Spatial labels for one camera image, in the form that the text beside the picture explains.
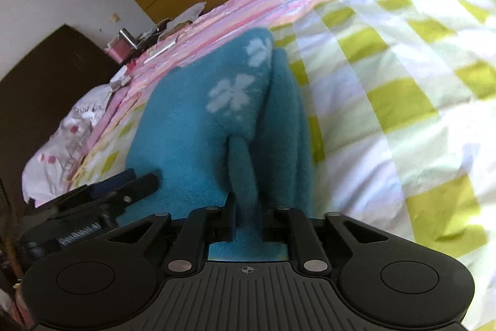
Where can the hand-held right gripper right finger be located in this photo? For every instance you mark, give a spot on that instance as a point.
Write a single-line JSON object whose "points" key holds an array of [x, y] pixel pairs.
{"points": [[271, 228]]}

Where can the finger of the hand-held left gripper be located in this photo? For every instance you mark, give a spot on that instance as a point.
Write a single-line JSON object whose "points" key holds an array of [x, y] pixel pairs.
{"points": [[141, 187], [112, 183]]}

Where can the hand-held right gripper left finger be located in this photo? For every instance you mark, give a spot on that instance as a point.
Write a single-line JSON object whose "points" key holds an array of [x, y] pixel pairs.
{"points": [[231, 218]]}

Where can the teal fleece garment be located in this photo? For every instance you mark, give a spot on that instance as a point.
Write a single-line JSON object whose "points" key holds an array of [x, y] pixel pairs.
{"points": [[186, 129]]}

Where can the white pillow with pink print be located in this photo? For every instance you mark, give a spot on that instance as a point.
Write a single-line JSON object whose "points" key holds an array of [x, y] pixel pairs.
{"points": [[66, 145]]}

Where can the dark brown headboard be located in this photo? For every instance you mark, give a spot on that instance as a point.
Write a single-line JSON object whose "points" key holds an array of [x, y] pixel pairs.
{"points": [[38, 90]]}

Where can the pink box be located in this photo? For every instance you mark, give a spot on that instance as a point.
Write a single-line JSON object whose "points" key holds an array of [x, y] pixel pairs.
{"points": [[120, 48]]}

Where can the yellow and white checked blanket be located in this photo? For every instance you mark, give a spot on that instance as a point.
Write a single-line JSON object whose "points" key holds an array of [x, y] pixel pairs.
{"points": [[387, 102]]}

